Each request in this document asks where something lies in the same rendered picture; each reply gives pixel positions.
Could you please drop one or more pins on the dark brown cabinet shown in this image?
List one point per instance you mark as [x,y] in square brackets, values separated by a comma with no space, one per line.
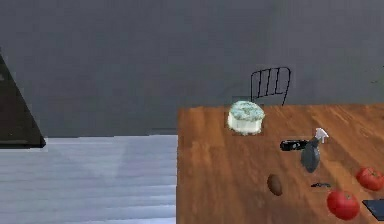
[15,116]

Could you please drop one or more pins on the brown wooden table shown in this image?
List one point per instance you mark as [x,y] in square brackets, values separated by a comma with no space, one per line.
[220,173]

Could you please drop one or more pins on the dark flat laptop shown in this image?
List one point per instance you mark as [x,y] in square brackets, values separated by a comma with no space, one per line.
[376,207]

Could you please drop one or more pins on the black remote control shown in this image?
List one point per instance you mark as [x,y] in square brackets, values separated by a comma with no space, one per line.
[292,145]

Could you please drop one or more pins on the brown potato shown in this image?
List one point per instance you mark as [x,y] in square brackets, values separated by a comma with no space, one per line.
[275,184]

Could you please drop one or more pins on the red tomato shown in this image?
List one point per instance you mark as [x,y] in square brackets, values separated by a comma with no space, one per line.
[370,178]
[343,205]

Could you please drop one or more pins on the small black keys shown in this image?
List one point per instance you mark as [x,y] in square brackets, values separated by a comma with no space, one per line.
[320,185]

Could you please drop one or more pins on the grey spray bottle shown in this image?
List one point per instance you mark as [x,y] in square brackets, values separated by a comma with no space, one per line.
[311,156]

